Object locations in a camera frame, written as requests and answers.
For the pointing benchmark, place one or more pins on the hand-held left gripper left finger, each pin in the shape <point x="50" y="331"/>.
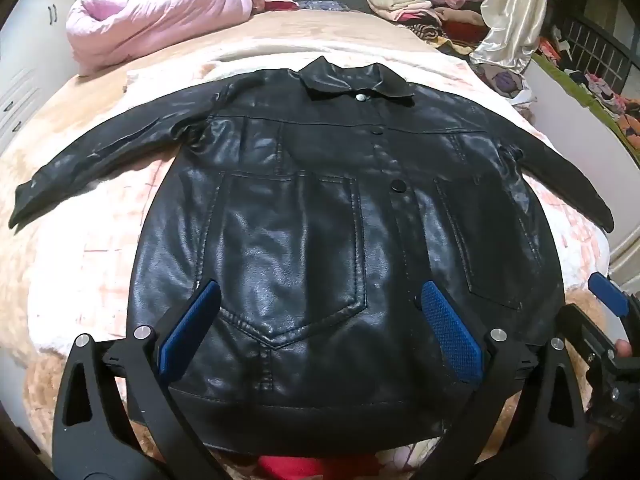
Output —
<point x="190" y="332"/>

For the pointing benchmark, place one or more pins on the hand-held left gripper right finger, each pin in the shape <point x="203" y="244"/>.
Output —
<point x="450" y="332"/>

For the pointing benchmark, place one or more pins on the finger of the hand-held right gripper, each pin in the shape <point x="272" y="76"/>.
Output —
<point x="607" y="292"/>
<point x="587" y="330"/>

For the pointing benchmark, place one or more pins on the black leather jacket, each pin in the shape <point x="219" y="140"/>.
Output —
<point x="300" y="210"/>

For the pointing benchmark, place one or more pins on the heap of mixed clothes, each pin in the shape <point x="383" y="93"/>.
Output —
<point x="600" y="90"/>

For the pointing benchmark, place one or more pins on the white bag of clothes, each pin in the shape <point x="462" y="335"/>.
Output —
<point x="505" y="82"/>

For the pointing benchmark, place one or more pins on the pile of folded clothes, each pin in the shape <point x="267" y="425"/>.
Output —
<point x="410" y="5"/>

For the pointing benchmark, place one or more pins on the person's right hand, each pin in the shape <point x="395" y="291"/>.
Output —
<point x="623" y="348"/>

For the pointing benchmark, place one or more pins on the white orange printed blanket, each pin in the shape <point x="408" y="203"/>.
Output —
<point x="100" y="260"/>

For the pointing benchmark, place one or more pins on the brown fluffy blanket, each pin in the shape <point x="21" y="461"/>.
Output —
<point x="40" y="375"/>

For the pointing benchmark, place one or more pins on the red cloth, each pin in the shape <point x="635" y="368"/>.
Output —
<point x="295" y="466"/>

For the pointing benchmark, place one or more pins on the cream satin curtain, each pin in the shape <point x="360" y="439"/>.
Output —
<point x="510" y="10"/>

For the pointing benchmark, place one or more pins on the white wardrobe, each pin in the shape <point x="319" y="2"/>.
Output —
<point x="25" y="60"/>

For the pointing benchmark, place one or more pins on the pink quilt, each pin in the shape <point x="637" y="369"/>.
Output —
<point x="150" y="15"/>

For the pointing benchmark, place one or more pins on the beige bed sheet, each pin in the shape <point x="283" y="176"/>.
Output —
<point x="300" y="30"/>

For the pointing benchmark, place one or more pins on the red pillow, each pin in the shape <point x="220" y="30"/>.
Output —
<point x="280" y="2"/>

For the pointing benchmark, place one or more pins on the floral pillow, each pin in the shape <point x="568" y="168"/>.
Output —
<point x="325" y="5"/>

